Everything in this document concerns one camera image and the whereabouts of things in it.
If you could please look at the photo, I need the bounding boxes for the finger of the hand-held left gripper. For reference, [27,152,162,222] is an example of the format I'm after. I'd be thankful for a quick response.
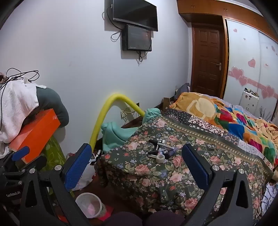
[4,146,47,174]

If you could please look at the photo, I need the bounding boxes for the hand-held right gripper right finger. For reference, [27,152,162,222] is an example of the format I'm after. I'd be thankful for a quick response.
[182,143,265,226]

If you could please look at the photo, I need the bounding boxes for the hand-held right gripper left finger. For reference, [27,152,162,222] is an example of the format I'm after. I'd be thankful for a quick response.
[19,143,93,226]

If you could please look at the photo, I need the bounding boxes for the white plastic cup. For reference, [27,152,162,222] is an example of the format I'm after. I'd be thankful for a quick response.
[75,192,107,219]

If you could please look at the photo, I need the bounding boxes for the white plastic bag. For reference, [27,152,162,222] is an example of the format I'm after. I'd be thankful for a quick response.
[66,152,103,192]

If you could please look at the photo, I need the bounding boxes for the orange box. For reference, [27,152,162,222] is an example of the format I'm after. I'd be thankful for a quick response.
[9,108,61,165]

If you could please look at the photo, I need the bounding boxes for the green leaf-print cloth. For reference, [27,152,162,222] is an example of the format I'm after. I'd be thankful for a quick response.
[42,136,75,197]

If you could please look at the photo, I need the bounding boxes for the dark floral blanket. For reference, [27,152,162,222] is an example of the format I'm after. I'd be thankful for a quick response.
[96,108,274,216]

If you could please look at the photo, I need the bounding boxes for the white towel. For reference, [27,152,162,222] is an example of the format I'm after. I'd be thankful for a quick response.
[0,81,40,160]

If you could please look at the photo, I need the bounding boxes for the teal cloth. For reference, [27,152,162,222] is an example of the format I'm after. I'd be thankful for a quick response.
[101,108,161,153]

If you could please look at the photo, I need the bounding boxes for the yellow foam tube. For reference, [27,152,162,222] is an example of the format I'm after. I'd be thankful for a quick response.
[89,93,146,151]

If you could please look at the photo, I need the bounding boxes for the red paper sheet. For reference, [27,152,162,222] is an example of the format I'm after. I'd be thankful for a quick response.
[95,205,115,221]

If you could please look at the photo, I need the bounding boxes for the person's right leg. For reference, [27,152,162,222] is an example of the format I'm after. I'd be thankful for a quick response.
[144,210,185,226]

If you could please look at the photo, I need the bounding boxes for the person's leg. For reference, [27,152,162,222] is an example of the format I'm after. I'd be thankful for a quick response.
[144,210,185,226]
[104,212,144,226]

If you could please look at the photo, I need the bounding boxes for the dark green cushion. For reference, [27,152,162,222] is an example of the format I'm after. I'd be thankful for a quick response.
[36,88,70,129]

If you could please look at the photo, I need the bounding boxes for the person's left leg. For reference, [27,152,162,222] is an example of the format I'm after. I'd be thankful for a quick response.
[104,212,144,226]

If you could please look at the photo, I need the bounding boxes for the dark grey bag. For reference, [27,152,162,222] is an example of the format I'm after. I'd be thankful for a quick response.
[175,83,192,99]

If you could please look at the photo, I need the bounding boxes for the white patterned bedsheet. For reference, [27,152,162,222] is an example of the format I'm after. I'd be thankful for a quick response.
[260,183,278,219]

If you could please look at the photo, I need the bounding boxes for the dark dry twigs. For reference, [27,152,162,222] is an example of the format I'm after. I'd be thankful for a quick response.
[259,106,274,122]

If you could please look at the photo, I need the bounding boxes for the brown wooden door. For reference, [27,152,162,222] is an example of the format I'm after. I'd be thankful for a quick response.
[191,23,227,99]

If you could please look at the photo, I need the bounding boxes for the white wardrobe with heart stickers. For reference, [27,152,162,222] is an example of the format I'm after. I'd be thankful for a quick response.
[223,17,278,122]

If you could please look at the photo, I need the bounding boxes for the wooden overhead cabinet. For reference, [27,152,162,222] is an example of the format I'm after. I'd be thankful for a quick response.
[177,0,265,26]

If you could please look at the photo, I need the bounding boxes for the thin black cables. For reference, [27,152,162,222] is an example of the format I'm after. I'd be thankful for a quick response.
[0,67,41,132]

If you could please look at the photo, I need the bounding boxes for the white device on wall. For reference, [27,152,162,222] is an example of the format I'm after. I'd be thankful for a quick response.
[240,87,260,118]

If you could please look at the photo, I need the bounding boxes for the black monitor cable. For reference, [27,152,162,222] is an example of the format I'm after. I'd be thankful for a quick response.
[137,50,148,66]

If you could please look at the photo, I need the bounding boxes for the black television cable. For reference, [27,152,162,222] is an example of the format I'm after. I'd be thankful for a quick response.
[102,4,122,42]

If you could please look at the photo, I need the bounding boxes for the small black wall monitor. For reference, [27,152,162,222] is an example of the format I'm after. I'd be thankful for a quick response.
[122,24,152,52]

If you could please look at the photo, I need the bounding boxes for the black wall television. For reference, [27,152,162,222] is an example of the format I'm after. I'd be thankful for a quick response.
[112,0,158,32]

